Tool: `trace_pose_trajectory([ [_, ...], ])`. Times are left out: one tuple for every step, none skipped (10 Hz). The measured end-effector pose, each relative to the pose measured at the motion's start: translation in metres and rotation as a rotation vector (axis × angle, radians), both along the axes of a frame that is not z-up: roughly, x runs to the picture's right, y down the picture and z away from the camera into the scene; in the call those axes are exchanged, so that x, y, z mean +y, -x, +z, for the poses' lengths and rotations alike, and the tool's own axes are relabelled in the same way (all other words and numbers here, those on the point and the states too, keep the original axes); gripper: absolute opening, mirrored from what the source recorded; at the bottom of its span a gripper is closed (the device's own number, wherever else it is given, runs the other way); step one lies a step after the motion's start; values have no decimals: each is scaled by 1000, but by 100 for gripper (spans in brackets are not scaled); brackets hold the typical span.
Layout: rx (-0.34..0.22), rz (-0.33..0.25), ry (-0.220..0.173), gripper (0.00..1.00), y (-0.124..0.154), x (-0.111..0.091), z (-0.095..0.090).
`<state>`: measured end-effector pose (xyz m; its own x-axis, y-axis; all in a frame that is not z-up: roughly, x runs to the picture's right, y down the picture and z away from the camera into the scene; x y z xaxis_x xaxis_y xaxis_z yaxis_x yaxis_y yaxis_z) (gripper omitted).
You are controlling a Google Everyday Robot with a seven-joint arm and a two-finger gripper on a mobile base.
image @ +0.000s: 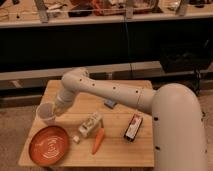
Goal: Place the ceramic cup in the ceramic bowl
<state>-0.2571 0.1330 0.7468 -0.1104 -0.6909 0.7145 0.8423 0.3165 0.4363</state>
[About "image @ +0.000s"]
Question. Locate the long wooden bench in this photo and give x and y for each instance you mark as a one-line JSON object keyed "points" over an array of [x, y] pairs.
{"points": [[36, 13]]}

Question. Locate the wooden cutting board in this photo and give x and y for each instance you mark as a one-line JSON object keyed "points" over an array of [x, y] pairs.
{"points": [[114, 151]]}

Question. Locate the white ceramic cup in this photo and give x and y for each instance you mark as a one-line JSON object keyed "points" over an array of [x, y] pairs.
{"points": [[45, 112]]}

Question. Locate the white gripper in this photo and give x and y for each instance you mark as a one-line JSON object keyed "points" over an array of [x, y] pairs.
{"points": [[60, 106]]}

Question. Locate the orange ceramic bowl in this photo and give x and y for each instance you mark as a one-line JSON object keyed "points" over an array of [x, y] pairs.
{"points": [[49, 145]]}

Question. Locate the small blue-grey block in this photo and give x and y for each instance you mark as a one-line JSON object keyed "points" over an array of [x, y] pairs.
{"points": [[110, 104]]}

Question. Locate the dark red box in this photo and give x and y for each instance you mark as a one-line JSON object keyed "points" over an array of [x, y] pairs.
{"points": [[133, 127]]}

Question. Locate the small clear bottle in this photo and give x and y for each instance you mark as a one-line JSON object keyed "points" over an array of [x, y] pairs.
{"points": [[86, 128]]}

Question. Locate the orange carrot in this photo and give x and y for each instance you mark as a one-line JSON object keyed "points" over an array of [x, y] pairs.
{"points": [[98, 140]]}

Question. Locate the black box on shelf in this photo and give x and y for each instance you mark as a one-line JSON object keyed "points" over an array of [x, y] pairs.
{"points": [[184, 57]]}

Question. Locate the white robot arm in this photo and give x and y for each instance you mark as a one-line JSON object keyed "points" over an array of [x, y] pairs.
{"points": [[178, 130]]}

